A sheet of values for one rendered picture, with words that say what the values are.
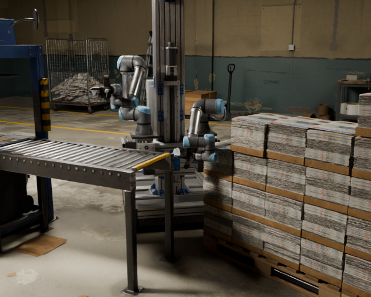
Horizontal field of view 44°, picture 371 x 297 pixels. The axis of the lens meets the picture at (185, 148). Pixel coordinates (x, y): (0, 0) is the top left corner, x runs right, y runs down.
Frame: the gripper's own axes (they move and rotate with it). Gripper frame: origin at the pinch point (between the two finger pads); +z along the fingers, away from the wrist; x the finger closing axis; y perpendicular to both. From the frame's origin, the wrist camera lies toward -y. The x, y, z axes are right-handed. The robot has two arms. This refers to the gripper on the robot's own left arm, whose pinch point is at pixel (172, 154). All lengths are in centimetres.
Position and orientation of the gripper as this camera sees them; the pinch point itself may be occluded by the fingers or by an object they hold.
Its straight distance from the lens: 331.8
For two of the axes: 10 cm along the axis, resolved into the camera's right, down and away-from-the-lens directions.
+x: -4.5, 2.0, -8.7
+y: 0.0, -9.8, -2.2
